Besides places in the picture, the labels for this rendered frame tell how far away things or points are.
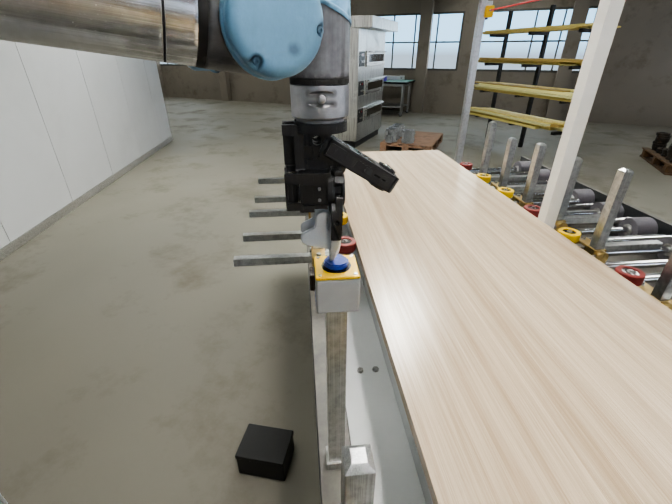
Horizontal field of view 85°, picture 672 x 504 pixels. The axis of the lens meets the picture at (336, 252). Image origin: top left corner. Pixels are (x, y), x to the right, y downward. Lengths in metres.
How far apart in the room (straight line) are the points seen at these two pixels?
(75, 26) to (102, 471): 1.84
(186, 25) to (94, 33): 0.06
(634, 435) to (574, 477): 0.17
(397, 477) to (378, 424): 0.15
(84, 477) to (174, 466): 0.35
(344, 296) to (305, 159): 0.22
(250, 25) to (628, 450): 0.87
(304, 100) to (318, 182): 0.10
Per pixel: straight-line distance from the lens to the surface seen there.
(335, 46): 0.48
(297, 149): 0.50
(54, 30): 0.32
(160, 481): 1.88
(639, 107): 11.61
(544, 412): 0.89
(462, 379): 0.88
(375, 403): 1.17
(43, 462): 2.17
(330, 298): 0.58
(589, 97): 1.66
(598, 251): 1.74
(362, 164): 0.51
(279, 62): 0.30
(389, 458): 1.07
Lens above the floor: 1.52
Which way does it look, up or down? 29 degrees down
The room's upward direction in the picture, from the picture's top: straight up
